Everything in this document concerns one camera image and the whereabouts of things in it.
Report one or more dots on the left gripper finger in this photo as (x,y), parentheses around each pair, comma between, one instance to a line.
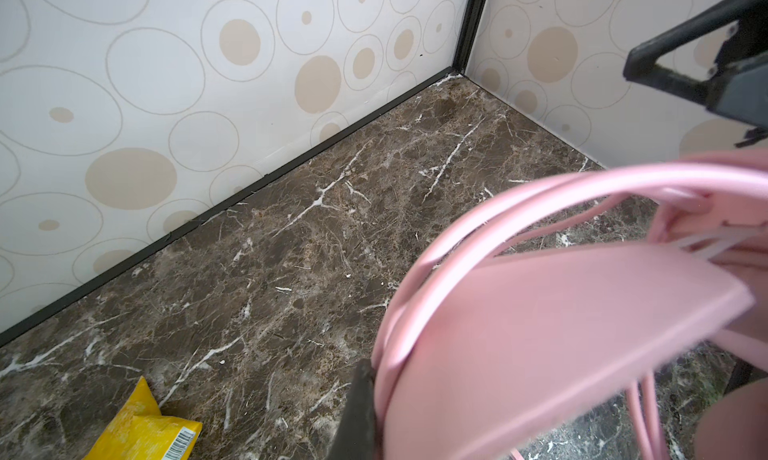
(357,436)

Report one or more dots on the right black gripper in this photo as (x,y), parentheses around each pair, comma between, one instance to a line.
(738,88)

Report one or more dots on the pink cat-ear headphones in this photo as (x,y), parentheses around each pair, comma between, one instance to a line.
(549,298)

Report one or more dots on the yellow snack packet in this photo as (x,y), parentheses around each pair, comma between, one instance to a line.
(140,431)

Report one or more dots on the right black frame post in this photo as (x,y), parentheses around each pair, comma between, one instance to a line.
(469,30)

